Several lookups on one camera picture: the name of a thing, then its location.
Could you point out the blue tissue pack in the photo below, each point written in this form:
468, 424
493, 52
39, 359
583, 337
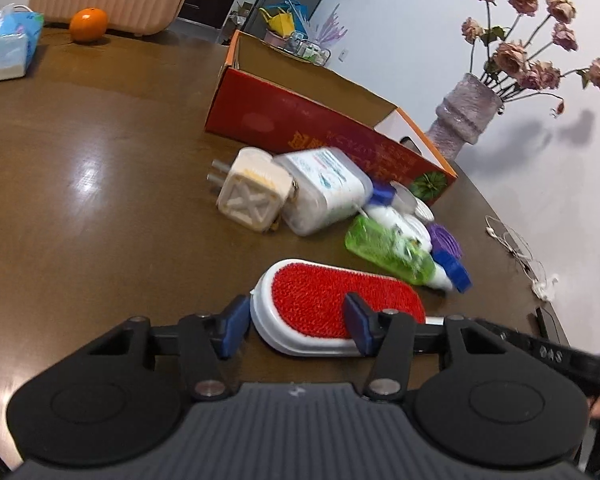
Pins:
20, 30

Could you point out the red cardboard box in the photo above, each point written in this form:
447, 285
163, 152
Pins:
272, 100

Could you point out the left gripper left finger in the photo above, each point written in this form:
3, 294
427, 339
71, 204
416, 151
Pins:
205, 341

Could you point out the black phone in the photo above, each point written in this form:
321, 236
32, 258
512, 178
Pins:
549, 325

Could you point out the wire rack with bottles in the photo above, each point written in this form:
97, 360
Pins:
299, 45

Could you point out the pink textured vase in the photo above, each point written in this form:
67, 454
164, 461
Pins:
463, 115

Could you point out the purple plastic lid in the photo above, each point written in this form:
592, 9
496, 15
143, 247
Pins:
442, 239

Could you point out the yellow watering can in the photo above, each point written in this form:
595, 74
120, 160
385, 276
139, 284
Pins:
281, 24

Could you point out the dried pink roses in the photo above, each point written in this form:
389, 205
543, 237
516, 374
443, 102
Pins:
514, 69

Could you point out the orange fruit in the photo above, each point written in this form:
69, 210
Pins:
88, 25

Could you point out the green liquid bottle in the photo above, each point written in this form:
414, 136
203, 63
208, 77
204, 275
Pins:
392, 251

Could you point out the white bottle blue cap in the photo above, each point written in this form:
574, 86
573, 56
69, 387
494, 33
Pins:
396, 208

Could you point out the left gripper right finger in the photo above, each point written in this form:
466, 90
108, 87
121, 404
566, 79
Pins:
387, 336

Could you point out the red white lint brush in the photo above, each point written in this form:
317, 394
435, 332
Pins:
296, 306

